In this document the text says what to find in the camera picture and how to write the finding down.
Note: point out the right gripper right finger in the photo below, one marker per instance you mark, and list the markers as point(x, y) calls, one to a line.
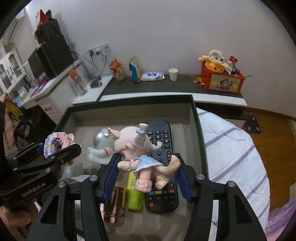
point(236, 218)

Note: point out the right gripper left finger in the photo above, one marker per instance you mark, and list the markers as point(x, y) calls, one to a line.
point(56, 219)

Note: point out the pink donut brick model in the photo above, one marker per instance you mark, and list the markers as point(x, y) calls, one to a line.
point(56, 141)

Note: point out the black TV remote control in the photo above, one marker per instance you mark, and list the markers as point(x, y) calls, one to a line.
point(165, 200)

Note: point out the white dome night light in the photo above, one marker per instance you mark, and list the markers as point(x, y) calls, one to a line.
point(101, 153)

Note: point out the yellow highlighter pen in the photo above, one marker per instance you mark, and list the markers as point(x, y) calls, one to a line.
point(135, 199)

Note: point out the pig girl doll figurine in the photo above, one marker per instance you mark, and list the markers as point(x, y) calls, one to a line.
point(133, 144)

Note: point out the person's left hand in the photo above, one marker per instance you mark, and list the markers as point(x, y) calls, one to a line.
point(12, 221)

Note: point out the pink bed sheet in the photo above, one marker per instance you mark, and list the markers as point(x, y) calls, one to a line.
point(278, 220)

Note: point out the rose gold metal cup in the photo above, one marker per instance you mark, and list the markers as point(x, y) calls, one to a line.
point(113, 211)

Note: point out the white striped quilted tablecloth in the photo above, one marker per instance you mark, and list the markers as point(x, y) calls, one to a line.
point(232, 156)

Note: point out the pink black storage box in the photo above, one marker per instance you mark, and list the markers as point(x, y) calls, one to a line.
point(188, 146)

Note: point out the white desk with drawers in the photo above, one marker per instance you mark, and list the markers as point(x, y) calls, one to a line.
point(55, 97)

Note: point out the black bathroom scale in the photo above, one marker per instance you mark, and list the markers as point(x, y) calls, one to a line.
point(251, 124)

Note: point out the orange cap water bottle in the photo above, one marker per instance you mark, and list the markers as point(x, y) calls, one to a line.
point(77, 83)

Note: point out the white low cabinet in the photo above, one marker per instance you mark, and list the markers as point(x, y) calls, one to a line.
point(93, 94)

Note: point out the white glass door cabinet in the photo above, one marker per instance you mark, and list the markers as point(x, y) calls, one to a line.
point(12, 71)

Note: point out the black computer monitor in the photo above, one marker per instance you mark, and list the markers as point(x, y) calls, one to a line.
point(36, 66)

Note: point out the black computer tower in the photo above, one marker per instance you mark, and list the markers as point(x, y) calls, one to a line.
point(55, 56)

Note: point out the orange snack bag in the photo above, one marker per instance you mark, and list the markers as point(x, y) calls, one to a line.
point(117, 70)

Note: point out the orange toy crate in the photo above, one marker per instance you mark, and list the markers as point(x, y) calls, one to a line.
point(221, 81)

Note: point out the black box on tower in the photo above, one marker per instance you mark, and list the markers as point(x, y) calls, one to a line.
point(47, 31)

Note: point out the blue white snack bag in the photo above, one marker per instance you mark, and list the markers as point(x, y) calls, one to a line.
point(135, 68)

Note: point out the wet wipes pack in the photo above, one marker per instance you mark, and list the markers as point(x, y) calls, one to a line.
point(152, 76)

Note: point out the yellow plush toy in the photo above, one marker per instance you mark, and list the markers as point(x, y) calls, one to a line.
point(214, 61)

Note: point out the white paper cup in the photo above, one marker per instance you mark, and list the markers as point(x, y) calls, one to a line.
point(173, 73)

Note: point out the wall power outlet strip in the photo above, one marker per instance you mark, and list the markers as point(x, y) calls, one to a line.
point(101, 48)

